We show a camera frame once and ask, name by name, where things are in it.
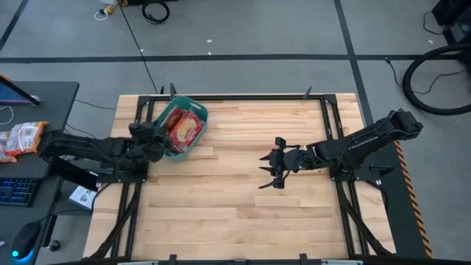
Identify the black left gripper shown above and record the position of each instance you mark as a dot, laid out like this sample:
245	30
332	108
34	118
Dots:
152	145

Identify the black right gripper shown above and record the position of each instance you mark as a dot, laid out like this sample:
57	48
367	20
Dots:
294	160

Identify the red butter popcorn bag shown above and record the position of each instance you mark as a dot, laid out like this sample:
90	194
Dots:
187	129
172	117
179	147

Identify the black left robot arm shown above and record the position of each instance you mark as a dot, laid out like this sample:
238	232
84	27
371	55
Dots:
92	147

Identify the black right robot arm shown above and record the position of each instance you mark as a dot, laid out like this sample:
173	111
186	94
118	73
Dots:
360	143

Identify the teal plastic basket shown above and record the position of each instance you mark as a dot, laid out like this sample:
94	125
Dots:
198	110

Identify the black rectangular device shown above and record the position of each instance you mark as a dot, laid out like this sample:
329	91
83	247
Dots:
73	173

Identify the black office desk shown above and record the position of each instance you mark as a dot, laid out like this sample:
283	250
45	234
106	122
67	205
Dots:
55	106

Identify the orange edged snack bag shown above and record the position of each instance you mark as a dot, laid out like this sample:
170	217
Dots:
27	138

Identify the black round knob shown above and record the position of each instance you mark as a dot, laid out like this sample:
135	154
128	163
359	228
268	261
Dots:
54	245

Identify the black backlit keyboard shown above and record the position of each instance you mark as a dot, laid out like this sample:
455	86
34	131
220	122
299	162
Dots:
18	191

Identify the small clear snack bag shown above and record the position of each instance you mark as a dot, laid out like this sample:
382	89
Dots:
5	147

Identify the flat computer monitor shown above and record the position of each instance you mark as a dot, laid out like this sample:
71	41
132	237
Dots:
11	94

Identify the black yellow hazard strip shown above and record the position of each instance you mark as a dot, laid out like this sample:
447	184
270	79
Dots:
416	206

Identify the black computer mouse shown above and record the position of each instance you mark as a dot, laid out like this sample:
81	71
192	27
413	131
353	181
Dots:
25	239

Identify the black floor equipment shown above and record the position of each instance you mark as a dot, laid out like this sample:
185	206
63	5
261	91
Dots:
456	18

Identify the black aluminium table frame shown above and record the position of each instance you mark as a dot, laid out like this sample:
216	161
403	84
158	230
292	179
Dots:
257	97

